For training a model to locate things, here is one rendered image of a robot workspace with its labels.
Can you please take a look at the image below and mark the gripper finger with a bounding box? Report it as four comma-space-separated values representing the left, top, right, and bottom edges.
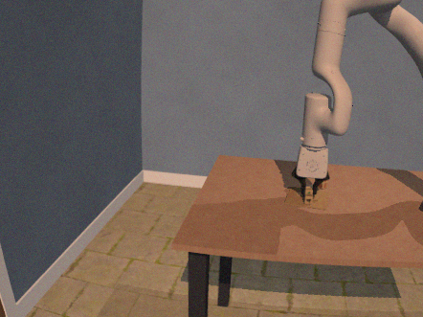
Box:
292, 168, 306, 197
313, 172, 330, 197

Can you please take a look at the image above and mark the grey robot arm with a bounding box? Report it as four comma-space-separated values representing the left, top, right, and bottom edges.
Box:
301, 0, 423, 147

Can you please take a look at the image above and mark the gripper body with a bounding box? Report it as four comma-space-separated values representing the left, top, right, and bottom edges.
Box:
296, 144, 328, 179

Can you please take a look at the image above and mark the tan flat mat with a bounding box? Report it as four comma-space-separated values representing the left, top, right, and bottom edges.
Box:
284, 187, 329, 210

